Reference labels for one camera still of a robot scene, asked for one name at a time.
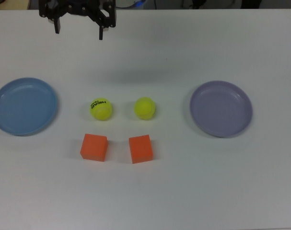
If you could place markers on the tennis ball with black print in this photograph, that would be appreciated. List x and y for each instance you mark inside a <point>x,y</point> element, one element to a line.
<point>101,110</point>

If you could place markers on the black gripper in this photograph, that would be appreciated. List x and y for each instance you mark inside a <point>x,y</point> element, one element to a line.
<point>75,6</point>

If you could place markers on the blue plate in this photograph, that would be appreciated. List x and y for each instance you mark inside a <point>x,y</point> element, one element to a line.
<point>24,106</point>

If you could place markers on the orange foam cube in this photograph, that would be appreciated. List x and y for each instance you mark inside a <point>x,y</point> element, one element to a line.
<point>93,146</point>
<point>141,149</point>

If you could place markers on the plain yellow tennis ball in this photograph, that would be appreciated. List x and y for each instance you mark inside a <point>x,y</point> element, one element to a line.
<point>145,107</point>

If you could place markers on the purple plate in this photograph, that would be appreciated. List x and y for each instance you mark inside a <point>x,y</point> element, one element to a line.
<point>220,109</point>

